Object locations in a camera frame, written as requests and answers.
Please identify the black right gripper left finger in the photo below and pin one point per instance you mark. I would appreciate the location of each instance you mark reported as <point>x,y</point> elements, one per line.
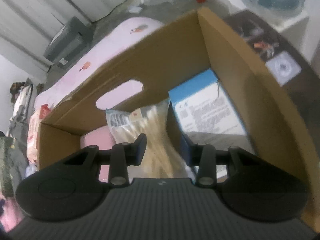
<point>118,158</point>

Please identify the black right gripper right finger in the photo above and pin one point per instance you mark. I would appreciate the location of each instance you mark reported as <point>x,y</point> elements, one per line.
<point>206,157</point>

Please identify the pink plush item in box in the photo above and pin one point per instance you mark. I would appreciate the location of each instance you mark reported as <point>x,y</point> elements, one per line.
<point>103,138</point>

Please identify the clear plastic snack bag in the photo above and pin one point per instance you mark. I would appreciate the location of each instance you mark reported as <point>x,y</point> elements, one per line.
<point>160,158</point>

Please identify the blue white paper box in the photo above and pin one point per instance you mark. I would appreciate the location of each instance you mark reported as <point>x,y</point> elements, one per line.
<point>205,113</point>

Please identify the brown cardboard box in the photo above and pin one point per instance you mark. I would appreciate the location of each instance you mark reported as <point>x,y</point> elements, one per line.
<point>143,62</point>

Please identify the pink wet wipes pack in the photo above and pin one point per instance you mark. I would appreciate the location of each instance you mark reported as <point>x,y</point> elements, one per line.
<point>33,132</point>

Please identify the pink bed sheet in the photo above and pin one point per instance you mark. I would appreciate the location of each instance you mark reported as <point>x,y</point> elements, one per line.
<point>128,33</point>

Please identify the white square device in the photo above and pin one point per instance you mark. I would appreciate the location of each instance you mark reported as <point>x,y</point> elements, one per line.
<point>283,67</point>

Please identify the dark grey storage bin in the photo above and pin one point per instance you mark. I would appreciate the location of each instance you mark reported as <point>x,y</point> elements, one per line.
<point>72,39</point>

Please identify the dark brown side table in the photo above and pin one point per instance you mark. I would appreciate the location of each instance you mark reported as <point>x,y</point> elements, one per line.
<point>268,43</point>

